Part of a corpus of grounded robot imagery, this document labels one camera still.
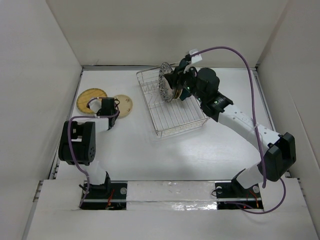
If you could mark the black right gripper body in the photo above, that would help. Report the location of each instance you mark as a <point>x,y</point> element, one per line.
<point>188,81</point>

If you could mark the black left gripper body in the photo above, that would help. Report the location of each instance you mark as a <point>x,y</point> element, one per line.
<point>114,112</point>

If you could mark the blue white floral plate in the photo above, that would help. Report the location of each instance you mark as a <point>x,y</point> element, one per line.
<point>166,92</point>

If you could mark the gold brown patterned plate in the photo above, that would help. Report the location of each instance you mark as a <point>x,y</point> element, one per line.
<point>178,93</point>

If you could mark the cream plate with red marks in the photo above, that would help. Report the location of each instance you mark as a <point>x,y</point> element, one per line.
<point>125,105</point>

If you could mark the yellow woven round plate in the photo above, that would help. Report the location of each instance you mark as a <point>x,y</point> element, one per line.
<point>86,96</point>

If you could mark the dark teal square plate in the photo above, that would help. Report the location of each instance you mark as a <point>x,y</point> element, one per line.
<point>184,95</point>

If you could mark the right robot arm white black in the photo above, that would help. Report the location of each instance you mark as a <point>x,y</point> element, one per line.
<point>278,151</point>

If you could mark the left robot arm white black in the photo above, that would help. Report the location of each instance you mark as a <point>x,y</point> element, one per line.
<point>78,147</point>

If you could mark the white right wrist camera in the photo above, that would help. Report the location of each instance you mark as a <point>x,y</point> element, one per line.
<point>193,56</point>

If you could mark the silver wire dish rack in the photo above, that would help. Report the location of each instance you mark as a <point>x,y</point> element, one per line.
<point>168,118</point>

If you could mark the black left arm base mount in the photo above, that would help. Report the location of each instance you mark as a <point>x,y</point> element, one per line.
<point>114,199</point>

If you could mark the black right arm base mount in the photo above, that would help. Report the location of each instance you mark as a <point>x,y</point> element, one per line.
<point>230,195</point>

